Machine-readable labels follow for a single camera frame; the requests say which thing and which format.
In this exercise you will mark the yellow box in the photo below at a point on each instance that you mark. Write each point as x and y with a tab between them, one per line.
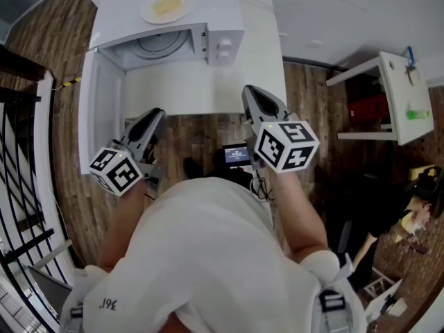
421	173

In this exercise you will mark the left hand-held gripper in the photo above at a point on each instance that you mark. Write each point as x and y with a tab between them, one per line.
118	175

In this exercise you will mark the black stair railing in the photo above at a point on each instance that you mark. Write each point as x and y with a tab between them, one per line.
17	68

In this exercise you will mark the grey top table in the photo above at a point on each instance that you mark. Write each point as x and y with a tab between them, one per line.
52	286

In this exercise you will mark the small white table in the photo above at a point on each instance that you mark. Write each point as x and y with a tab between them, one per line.
409	116

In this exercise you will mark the person's black trousers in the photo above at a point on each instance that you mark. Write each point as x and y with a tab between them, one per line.
229	179

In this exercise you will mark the green bottle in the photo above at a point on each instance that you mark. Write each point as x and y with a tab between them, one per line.
418	114

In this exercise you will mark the glass turntable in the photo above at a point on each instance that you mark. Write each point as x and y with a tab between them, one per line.
156	47

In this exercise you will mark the person's left forearm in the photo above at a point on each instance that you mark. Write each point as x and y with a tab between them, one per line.
119	227

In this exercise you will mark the red box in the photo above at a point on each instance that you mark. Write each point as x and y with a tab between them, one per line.
367	107

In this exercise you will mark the small black screen device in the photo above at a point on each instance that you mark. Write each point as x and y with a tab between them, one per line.
236	155

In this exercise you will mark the person's white shirt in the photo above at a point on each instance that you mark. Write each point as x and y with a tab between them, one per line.
208	262

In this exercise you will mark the person's left black shoe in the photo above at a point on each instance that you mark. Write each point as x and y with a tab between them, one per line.
191	168

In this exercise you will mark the frosted glass partition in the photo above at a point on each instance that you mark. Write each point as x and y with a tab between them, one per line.
24	2

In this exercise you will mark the yellow black striped tape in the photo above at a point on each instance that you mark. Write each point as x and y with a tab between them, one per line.
69	83

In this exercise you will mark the white microwave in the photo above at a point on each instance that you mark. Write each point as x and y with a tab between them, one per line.
208	12

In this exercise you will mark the person's right forearm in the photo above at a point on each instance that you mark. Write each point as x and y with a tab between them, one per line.
301	217

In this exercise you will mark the pale yellow shredded food pile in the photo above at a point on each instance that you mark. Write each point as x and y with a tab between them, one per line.
167	5

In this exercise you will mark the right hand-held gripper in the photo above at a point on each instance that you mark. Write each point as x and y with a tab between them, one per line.
288	147

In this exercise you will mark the white plate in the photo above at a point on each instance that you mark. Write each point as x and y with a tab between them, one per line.
145	12

